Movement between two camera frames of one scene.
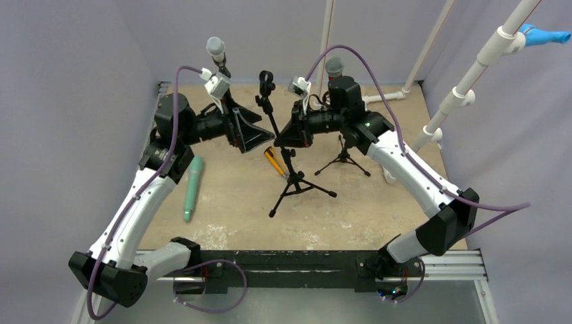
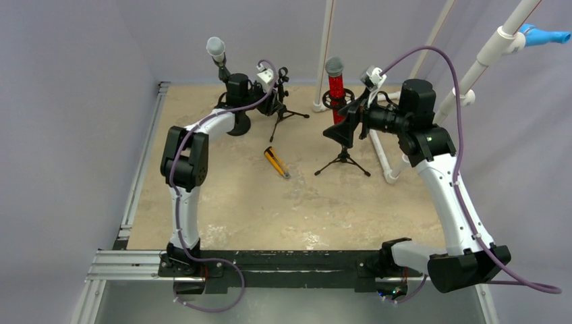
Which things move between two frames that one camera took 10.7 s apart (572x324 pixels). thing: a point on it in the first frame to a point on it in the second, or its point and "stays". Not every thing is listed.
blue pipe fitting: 535,36 stays
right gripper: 302,127 to 359,118
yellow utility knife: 274,155 stays
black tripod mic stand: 297,180 to 282,79
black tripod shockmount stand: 345,157 stays
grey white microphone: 216,47 stays
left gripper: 247,135 to 270,104
